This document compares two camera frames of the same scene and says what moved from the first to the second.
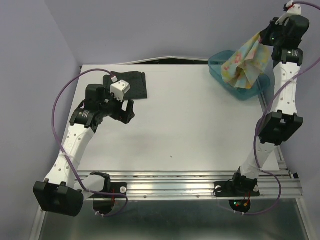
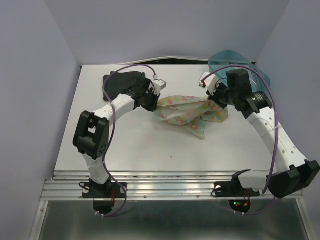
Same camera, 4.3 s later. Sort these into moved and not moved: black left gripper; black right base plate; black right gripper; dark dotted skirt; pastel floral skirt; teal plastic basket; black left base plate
Moved: pastel floral skirt; black left gripper; black right gripper
Not moved: black right base plate; teal plastic basket; dark dotted skirt; black left base plate
